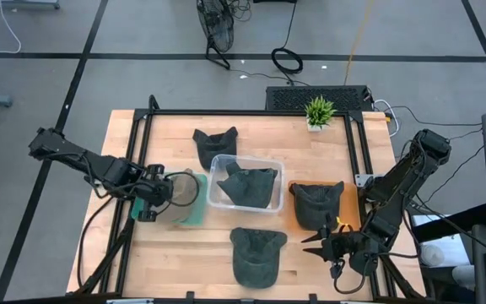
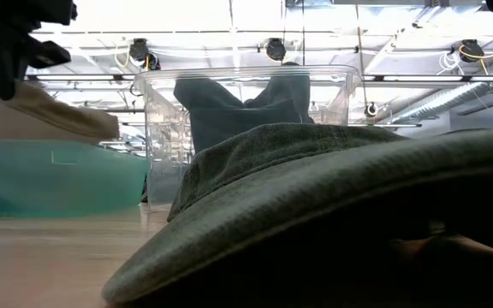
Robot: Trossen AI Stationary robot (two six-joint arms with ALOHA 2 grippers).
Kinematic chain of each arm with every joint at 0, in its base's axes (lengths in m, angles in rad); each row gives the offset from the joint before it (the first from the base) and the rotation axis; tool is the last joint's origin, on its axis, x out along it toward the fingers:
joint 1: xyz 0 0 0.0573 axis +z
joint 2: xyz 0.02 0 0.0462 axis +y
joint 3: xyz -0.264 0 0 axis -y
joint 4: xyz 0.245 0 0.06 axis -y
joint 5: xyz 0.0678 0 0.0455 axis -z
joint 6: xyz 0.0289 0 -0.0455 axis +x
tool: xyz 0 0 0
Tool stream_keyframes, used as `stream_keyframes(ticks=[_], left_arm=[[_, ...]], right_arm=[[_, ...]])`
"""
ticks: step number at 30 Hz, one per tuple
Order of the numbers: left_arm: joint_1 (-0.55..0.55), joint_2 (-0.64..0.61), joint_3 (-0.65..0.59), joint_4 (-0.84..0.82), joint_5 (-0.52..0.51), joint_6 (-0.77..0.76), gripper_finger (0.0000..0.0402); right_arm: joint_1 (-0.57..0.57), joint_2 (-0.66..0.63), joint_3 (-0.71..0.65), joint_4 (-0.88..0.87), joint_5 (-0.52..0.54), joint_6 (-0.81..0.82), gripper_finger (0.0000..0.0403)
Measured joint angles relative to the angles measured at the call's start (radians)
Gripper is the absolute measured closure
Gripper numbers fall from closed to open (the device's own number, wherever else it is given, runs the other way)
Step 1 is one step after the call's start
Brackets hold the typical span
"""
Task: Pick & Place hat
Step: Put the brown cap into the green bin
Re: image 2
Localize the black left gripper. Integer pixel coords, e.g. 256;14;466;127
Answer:
0;0;79;101

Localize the tan baseball cap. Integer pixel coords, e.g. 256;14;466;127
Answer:
0;80;122;145

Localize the dark green baseball cap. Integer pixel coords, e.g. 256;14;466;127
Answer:
172;62;315;154
102;122;493;308

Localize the translucent green tray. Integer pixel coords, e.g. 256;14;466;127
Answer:
0;139;150;218

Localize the clear plastic bin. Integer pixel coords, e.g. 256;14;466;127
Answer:
133;63;364;211

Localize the black ceiling cord reel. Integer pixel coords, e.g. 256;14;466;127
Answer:
264;37;288;62
459;38;485;64
128;37;151;61

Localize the brown hanging cord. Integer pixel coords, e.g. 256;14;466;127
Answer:
355;0;371;127

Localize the silver ventilation duct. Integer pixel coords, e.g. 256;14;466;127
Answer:
394;63;493;125

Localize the white ceiling cable bundle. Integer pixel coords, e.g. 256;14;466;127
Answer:
437;50;461;76

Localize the yellow ceiling cable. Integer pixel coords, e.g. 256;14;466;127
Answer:
459;40;493;77

